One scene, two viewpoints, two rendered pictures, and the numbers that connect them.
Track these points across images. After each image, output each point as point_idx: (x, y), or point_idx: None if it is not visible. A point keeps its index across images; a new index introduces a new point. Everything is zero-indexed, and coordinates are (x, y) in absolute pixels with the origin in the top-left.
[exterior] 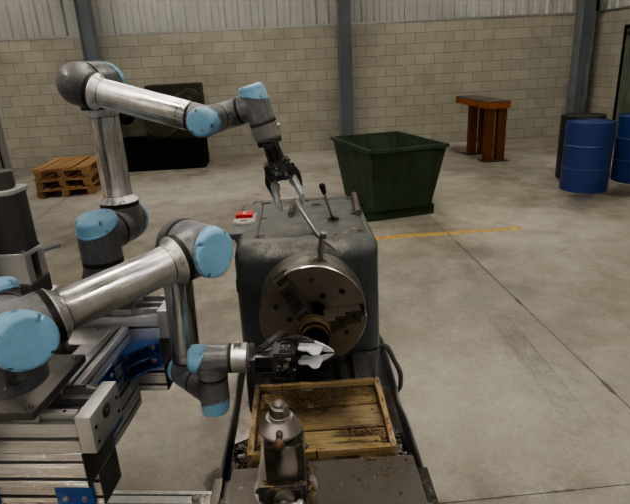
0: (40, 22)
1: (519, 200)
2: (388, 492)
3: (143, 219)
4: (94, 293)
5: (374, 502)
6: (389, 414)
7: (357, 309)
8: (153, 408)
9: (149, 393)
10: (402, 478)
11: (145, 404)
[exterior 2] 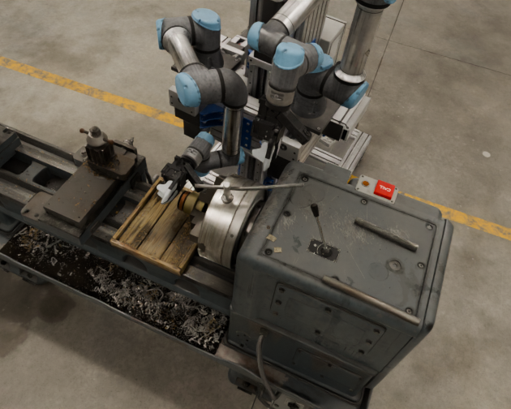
0: None
1: None
2: (67, 199)
3: (343, 97)
4: (171, 45)
5: (68, 191)
6: (241, 362)
7: (192, 232)
8: (452, 282)
9: (477, 284)
10: (70, 208)
11: (460, 277)
